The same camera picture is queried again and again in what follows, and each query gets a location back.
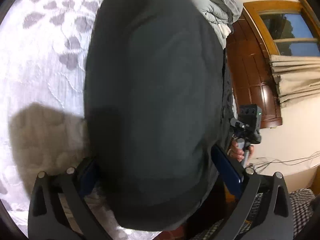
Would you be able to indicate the dark wooden headboard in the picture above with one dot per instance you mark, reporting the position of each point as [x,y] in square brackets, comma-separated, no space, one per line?
[248,61]

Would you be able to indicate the grey floral quilted bedspread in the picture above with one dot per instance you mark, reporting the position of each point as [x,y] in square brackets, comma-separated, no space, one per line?
[44,45]

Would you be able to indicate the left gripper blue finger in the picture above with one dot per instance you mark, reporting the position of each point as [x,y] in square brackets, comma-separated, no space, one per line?
[229,170]

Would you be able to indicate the person right hand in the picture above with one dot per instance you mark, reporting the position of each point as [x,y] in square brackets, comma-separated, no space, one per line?
[237,153]

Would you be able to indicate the checkered cloth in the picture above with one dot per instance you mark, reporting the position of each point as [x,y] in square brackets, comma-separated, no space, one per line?
[273,214]

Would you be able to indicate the white cloth on duvet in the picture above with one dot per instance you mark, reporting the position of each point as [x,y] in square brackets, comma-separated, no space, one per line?
[225,30]

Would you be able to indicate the black pants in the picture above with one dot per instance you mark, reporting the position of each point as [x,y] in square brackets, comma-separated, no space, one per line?
[157,97]

